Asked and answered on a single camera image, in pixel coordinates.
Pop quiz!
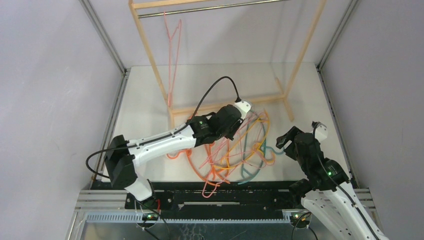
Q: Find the black left camera cable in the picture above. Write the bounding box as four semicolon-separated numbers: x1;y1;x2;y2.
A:
85;76;242;180

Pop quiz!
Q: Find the aluminium frame post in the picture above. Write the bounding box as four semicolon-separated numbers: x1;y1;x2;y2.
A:
316;0;360;188
64;0;128;175

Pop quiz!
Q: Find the hanging pink wire hanger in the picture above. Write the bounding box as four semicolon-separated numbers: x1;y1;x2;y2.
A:
163;11;183;107

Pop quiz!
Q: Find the yellow plastic hanger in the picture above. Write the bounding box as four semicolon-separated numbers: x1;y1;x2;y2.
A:
209;110;277;182

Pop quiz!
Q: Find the metal rack rod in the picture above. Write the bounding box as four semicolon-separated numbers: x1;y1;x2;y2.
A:
137;0;285;19

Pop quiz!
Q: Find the metal cable tray base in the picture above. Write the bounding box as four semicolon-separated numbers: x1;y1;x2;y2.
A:
65;188;379;240

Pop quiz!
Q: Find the aluminium frame post left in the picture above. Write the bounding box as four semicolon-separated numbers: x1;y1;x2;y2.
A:
64;0;128;175

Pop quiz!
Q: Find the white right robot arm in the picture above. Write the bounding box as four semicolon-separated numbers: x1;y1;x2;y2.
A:
276;126;387;240

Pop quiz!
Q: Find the pink wire hanger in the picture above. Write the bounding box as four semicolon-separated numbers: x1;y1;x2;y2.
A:
163;11;183;107
201;132;276;199
197;111;270;172

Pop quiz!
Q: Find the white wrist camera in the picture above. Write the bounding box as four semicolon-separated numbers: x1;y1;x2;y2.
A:
311;121;329;143
233;100;252;120

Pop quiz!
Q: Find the teal plastic hanger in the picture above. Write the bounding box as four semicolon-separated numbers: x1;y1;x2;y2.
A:
237;110;283;186

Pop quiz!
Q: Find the orange plastic hanger left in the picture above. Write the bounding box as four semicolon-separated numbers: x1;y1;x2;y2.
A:
166;148;193;160

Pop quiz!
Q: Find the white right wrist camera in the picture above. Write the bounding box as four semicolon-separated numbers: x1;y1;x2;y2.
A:
311;121;329;143

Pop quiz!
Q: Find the wooden clothes rack frame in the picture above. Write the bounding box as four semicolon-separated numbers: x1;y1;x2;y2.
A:
128;0;329;130

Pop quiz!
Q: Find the aluminium frame post right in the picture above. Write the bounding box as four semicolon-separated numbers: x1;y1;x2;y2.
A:
316;0;360;188

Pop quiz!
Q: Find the orange plastic hanger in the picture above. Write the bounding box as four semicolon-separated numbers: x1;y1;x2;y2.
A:
184;140;231;187
166;148;193;160

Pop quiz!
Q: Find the orange plastic hanger right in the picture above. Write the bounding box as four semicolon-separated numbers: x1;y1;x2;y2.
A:
184;140;231;187

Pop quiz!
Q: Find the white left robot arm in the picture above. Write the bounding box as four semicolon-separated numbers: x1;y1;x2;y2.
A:
104;100;252;209

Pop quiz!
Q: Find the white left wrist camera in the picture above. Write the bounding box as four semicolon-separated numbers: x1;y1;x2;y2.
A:
233;100;252;120

